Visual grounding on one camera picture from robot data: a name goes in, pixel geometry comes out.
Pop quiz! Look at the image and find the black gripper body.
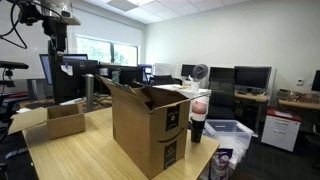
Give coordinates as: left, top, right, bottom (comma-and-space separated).
42, 15, 68, 53

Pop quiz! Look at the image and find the small open cardboard box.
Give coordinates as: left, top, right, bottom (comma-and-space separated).
7, 103, 87, 141

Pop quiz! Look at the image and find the white cabinet with red top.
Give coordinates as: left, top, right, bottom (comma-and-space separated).
260, 108, 302, 153

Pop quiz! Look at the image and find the monitor with blue screen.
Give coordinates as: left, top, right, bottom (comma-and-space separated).
39, 53, 89, 86

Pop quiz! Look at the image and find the black Dell monitor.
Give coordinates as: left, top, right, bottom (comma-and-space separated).
53, 59, 100, 104

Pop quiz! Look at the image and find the office window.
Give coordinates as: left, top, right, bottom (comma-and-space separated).
75, 34, 140, 67

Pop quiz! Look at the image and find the large Amazon cardboard box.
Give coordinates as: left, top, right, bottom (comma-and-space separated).
95, 75, 212, 180

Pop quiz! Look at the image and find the small black monitor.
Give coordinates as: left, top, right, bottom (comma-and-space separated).
180, 63, 198, 79

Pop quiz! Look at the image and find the white round table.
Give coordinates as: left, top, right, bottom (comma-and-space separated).
155, 83, 212, 100

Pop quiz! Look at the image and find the white paper cup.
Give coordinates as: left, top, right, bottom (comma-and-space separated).
190, 80, 201, 93

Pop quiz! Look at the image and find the grey desk fan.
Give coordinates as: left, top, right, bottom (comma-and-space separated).
192, 63, 210, 81

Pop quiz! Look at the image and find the red and white container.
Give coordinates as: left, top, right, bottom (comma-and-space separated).
190, 96, 210, 123

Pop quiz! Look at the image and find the black tumbler cup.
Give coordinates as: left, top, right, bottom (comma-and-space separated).
190, 118, 205, 144

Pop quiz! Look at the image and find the clear plastic storage bin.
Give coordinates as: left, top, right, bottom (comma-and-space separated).
202, 118, 255, 160

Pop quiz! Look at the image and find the wide black monitor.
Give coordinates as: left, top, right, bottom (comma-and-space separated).
233, 65, 273, 94

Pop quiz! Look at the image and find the wooden office desk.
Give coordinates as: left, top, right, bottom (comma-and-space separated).
233, 91, 270, 135

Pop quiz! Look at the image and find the purple snack bag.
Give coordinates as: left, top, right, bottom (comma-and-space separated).
209, 148, 235, 180

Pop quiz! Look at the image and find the cluttered wooden desk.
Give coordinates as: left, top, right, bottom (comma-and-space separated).
277, 89, 320, 112

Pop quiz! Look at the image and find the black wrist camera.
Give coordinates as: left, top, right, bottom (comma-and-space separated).
18, 2, 44, 26

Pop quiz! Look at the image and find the black hanging cable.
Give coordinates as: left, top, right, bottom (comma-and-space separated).
0, 2, 29, 50

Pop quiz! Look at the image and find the black camera on stand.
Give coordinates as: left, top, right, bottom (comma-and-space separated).
0, 60, 30, 88

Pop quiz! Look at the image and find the silver metal post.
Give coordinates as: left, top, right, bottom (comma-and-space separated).
84, 73, 96, 113

